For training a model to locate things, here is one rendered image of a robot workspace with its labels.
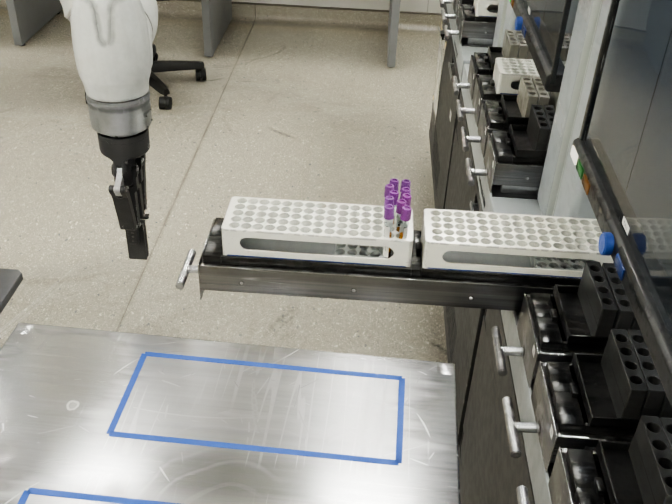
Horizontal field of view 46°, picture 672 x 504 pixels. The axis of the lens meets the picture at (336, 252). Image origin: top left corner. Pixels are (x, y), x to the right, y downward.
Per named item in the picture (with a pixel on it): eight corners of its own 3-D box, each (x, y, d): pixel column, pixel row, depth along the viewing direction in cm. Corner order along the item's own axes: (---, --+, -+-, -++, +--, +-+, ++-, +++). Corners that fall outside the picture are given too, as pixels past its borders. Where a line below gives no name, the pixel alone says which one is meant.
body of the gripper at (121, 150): (139, 140, 114) (146, 195, 119) (154, 115, 121) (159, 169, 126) (88, 137, 114) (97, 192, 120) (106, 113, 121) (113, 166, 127)
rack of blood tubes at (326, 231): (409, 239, 132) (412, 207, 128) (410, 274, 124) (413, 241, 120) (233, 227, 133) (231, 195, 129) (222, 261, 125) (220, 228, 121)
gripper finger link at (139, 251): (143, 222, 127) (142, 224, 127) (148, 257, 131) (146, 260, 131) (125, 220, 127) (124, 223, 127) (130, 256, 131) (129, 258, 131)
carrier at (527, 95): (533, 123, 167) (538, 97, 164) (524, 123, 167) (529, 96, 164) (525, 101, 177) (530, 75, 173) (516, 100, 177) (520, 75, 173)
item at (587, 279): (608, 344, 109) (618, 310, 106) (593, 343, 109) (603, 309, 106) (590, 293, 118) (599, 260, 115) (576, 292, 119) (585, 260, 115)
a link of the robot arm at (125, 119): (156, 80, 118) (160, 117, 122) (96, 77, 118) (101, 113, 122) (140, 105, 111) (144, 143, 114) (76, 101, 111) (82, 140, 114)
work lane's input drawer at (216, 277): (607, 278, 136) (620, 235, 131) (627, 330, 125) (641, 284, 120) (191, 251, 139) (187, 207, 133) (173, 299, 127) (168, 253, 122)
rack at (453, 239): (598, 251, 131) (607, 219, 128) (612, 287, 123) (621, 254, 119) (419, 239, 132) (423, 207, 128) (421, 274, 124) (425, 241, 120)
